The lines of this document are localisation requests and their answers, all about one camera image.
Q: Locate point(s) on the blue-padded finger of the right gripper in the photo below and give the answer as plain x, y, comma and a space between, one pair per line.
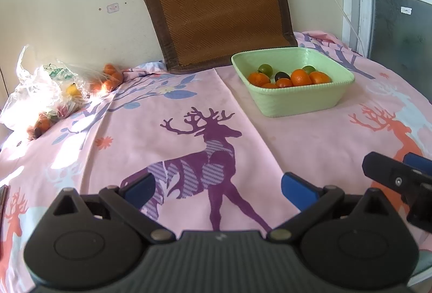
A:
418, 162

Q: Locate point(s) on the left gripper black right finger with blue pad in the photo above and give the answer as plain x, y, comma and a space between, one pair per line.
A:
314, 205

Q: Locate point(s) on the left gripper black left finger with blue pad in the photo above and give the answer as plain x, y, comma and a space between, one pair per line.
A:
125, 204

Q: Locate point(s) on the orange tangerine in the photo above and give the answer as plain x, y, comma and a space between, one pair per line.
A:
300, 77
258, 79

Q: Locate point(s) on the green lime fruit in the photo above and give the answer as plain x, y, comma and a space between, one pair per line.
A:
266, 69

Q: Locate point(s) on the pink deer print cloth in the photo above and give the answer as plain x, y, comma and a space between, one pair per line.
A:
218, 161

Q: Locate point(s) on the light green plastic basin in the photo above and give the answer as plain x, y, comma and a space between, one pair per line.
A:
288, 101

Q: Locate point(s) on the orange fruit in bag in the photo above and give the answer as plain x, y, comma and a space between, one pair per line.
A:
41, 126

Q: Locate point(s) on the yellow fruit in bag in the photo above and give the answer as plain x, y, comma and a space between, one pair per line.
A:
73, 91

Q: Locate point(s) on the small orange in basin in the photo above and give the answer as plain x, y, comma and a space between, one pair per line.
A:
284, 82

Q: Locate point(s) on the orange tangerine in basin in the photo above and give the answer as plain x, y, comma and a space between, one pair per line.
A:
300, 77

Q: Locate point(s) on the dark plum in basin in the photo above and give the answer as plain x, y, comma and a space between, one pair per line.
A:
281, 75

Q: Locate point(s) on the clear plastic fruit bag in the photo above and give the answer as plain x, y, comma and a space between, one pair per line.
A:
43, 91

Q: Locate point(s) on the white framed glass door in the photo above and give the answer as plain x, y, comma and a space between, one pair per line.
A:
396, 34

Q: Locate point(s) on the brown woven seat cushion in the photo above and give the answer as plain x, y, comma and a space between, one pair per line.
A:
197, 35

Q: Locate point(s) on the orange fruits near wall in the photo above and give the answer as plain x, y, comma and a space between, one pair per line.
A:
106, 80

